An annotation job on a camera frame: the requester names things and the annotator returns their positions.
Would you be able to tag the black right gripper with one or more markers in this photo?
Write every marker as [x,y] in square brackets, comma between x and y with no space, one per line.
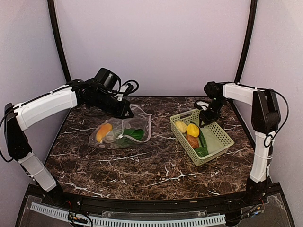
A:
[208,118]

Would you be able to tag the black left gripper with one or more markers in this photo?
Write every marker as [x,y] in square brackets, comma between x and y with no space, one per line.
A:
[121,113]

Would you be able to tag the green white bok choy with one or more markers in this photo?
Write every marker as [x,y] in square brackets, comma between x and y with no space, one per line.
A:
[131,136]

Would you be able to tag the clear zip top bag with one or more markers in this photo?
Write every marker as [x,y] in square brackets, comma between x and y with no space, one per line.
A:
[118,134]

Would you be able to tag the orange yellow mango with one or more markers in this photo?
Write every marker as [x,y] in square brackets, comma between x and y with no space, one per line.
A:
[103,131]

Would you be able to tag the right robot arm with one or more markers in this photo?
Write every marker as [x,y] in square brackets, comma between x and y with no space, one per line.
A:
[265,121]

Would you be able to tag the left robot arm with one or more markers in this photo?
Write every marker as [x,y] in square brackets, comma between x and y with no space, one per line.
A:
[20,117]

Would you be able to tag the beige walnut-like food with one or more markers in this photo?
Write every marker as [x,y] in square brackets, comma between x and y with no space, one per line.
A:
[182,127]

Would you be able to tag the yellow lemon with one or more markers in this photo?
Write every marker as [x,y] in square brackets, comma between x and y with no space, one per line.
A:
[193,130]

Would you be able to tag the dark green cucumber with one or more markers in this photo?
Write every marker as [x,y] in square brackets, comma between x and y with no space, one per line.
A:
[200,136]

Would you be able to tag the green perforated plastic basket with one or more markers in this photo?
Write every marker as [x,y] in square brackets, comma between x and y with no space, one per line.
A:
[210,141]

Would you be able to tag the brown potato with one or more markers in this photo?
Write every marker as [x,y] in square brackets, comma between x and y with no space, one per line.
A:
[193,141]

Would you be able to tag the green pepper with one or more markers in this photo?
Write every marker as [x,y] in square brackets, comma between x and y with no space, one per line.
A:
[201,151]

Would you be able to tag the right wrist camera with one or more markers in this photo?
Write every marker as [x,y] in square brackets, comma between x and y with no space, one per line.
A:
[201,105]

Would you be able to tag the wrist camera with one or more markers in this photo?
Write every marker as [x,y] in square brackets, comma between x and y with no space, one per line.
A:
[112,83]
[201,105]

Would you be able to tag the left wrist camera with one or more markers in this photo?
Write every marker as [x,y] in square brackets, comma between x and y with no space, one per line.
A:
[112,83]

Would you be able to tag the black front rail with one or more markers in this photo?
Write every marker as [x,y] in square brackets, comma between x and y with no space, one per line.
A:
[228,204]

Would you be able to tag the black frame post left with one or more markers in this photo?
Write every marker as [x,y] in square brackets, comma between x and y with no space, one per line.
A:
[58,40]

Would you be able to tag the black frame post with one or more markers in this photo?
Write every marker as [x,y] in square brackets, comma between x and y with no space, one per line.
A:
[58,40]
[247,40]

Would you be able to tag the white slotted cable duct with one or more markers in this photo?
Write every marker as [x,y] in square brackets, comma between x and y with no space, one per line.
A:
[123,219]

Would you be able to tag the black frame post right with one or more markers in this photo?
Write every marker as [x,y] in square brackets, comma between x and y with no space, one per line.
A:
[247,40]

